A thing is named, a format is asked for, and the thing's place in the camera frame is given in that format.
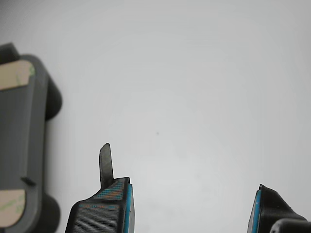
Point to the grey plastic part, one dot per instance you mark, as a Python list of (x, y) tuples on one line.
[(17, 136)]

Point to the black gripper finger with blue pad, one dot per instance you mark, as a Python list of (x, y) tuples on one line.
[(269, 211)]

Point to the tan protective tape film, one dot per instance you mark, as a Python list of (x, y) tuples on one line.
[(11, 208), (14, 75)]

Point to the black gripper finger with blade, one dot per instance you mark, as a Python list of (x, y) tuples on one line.
[(97, 213)]

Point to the dark part-holding gripper finger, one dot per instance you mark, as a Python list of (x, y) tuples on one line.
[(54, 102), (8, 53)]

